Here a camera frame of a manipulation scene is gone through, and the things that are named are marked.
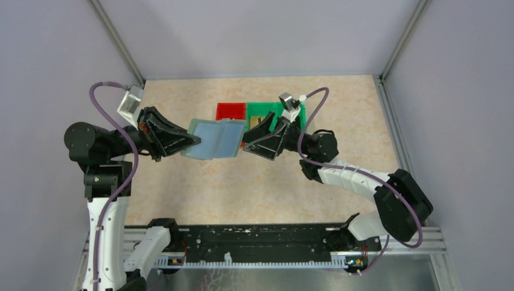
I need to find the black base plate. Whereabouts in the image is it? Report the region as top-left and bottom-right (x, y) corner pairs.
(164, 222), (382, 263)

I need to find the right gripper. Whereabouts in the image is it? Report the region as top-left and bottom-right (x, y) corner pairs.
(237, 111), (310, 161)

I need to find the aluminium frame rail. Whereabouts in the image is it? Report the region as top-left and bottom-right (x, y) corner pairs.
(82, 226), (447, 256)

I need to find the sage green card holder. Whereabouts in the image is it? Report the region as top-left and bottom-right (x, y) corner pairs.
(181, 119), (246, 161)

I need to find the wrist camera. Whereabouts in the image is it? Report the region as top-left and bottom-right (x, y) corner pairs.
(117, 85), (144, 127)
(279, 92), (307, 122)

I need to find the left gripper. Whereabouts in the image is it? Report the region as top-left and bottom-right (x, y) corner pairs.
(108, 104), (202, 160)

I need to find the red plastic bin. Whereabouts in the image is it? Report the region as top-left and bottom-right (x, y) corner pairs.
(215, 102), (246, 149)

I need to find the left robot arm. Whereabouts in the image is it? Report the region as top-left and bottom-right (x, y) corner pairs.
(64, 107), (201, 290)

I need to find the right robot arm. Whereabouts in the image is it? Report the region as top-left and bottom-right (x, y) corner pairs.
(242, 112), (433, 250)

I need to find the green plastic bin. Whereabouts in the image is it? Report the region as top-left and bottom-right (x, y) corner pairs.
(277, 104), (307, 130)
(245, 102), (283, 131)

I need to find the right green plastic bin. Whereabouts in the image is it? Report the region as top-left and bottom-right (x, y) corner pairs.
(277, 104), (307, 130)

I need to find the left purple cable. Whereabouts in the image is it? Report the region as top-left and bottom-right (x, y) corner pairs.
(88, 81), (140, 291)

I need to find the middle green plastic bin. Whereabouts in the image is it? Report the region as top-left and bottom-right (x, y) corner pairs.
(245, 102), (283, 131)

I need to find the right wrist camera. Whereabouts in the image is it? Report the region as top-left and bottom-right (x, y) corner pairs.
(279, 92), (307, 122)

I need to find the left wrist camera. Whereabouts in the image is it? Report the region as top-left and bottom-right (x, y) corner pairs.
(117, 85), (144, 127)

